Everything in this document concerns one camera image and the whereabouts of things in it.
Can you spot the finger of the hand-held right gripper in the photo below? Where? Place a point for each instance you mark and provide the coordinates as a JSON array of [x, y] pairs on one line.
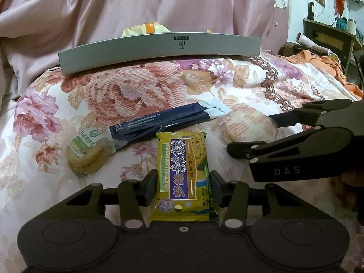
[[284, 148], [310, 115]]

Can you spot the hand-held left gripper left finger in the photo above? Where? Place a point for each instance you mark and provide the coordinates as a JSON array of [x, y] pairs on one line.
[[152, 189]]

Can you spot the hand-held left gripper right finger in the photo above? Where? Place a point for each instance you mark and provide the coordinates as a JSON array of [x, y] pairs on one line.
[[214, 189]]

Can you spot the yellow biscuit packet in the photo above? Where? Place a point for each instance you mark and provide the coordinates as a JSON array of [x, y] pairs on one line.
[[182, 170]]

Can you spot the clear round rice cake packet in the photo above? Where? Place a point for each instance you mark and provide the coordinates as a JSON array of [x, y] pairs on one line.
[[250, 125]]

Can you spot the grey shallow box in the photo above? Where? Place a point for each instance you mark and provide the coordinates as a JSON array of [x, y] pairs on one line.
[[142, 51]]

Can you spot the dark blue long packet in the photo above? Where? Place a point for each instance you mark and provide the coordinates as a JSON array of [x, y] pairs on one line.
[[159, 125]]

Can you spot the brown bag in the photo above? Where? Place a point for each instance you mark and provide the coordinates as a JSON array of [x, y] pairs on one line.
[[291, 49]]

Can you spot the white handheld device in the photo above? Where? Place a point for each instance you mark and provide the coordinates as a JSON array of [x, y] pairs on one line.
[[312, 44]]

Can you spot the green round biscuit packet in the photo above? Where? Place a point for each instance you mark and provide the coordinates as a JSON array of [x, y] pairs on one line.
[[88, 153]]

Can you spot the dark wooden furniture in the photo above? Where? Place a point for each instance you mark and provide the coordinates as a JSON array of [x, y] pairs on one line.
[[327, 37]]

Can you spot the teal object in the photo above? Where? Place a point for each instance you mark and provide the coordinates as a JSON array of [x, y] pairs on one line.
[[341, 23]]

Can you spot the white container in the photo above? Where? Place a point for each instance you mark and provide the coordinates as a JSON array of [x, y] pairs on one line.
[[352, 26]]

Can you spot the pink hanging bag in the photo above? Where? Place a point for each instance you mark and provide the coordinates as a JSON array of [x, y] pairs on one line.
[[281, 20]]

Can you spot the floral blanket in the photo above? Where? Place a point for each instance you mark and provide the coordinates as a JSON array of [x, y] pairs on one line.
[[128, 91]]

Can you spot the black upright stand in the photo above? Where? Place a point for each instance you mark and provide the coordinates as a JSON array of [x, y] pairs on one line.
[[310, 11]]

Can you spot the yellow packet with orange stripe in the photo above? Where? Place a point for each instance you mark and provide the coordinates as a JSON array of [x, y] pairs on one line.
[[142, 30]]

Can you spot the pale pink bedding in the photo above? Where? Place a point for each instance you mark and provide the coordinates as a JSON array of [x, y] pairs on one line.
[[11, 85]]

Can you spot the pink satin curtain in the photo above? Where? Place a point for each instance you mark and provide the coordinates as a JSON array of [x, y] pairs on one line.
[[113, 5]]

